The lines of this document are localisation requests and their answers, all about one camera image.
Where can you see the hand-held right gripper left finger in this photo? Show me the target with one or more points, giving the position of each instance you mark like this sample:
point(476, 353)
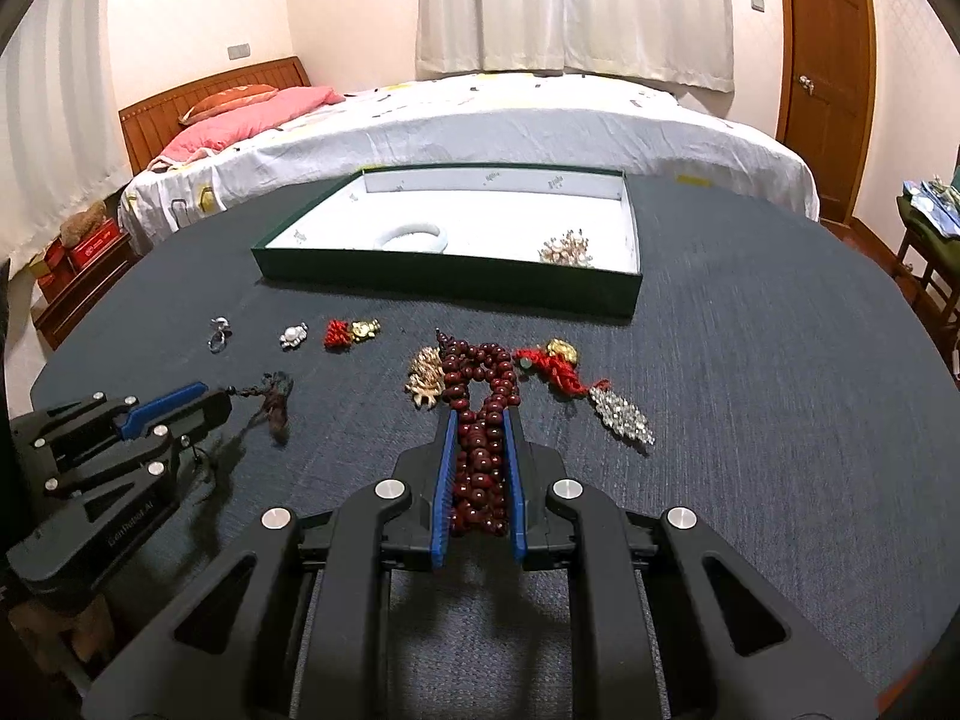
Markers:
point(442, 487)

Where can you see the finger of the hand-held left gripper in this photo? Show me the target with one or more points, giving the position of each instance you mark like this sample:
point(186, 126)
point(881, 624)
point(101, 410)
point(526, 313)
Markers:
point(199, 416)
point(169, 403)

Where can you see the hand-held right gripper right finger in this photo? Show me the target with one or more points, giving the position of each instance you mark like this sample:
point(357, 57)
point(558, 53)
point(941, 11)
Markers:
point(517, 491)

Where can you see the gold leaf brooch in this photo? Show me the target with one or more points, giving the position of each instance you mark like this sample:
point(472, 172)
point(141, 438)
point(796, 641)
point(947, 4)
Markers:
point(424, 382)

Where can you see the silver pearl brooch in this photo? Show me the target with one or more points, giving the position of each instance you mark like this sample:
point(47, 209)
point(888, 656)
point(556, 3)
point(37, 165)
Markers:
point(294, 336)

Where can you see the red tassel gold charm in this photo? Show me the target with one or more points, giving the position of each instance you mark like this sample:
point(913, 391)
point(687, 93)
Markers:
point(559, 373)

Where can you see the clear crystal brooch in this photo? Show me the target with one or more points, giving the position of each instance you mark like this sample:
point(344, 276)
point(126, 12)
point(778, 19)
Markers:
point(622, 418)

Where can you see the red coral gold charm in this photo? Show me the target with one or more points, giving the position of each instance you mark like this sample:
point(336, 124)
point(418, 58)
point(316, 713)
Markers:
point(346, 334)

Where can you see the white shallow tray box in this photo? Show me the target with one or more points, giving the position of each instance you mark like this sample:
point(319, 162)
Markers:
point(450, 285)

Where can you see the wooden nightstand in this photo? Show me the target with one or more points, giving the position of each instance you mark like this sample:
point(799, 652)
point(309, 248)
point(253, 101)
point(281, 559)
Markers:
point(82, 296)

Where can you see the red gift box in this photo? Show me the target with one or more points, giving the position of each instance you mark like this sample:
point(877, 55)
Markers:
point(96, 244)

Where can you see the red and gold box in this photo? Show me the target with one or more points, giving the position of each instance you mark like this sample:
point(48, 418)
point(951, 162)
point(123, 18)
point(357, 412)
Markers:
point(54, 259)

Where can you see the brown teddy bear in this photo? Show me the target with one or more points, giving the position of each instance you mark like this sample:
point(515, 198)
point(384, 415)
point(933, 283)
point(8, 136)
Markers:
point(81, 223)

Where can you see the pearl cluster brooch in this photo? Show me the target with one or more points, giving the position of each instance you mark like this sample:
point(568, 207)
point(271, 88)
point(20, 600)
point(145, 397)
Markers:
point(568, 247)

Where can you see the white jade bangle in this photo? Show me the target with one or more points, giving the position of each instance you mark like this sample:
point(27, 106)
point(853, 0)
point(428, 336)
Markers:
point(436, 234)

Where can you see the pink pillow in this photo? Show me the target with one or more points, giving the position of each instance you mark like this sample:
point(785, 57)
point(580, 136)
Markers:
point(247, 118)

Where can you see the wooden headboard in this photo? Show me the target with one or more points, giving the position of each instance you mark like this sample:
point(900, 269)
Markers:
point(165, 105)

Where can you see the orange pillow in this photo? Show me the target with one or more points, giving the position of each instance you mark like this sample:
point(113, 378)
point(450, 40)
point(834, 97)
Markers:
point(225, 99)

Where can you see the white sheer side curtain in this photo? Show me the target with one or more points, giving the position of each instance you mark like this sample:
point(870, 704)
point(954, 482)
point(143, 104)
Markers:
point(60, 105)

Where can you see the bed with patterned white sheet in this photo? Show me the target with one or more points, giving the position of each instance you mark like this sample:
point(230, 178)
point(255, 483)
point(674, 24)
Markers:
point(525, 131)

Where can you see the wooden chair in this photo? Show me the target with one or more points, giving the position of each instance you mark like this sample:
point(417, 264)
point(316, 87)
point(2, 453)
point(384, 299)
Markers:
point(911, 262)

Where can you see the white window curtain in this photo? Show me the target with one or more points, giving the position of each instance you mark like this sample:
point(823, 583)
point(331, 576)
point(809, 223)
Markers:
point(577, 7)

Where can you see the pile of clothes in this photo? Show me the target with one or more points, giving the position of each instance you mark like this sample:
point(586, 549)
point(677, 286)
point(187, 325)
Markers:
point(934, 214)

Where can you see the brown wooden door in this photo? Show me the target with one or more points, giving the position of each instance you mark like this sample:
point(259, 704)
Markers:
point(825, 82)

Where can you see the wall outlet panel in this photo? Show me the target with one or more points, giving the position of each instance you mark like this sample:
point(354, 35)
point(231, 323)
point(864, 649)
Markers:
point(237, 52)

